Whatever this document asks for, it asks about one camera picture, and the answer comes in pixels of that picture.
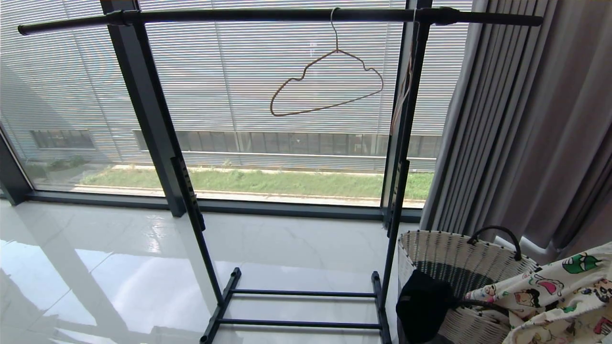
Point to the white laundry basket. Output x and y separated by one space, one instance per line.
454 253

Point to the brown curtain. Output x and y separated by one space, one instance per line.
526 119

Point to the cream printed garment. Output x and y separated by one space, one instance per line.
554 306

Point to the black garment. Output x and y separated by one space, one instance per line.
423 306

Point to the window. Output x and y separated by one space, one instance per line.
143 95

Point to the pink clothes hanger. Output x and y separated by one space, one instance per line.
407 86
337 49

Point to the black clothes rack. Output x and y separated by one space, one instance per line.
239 16

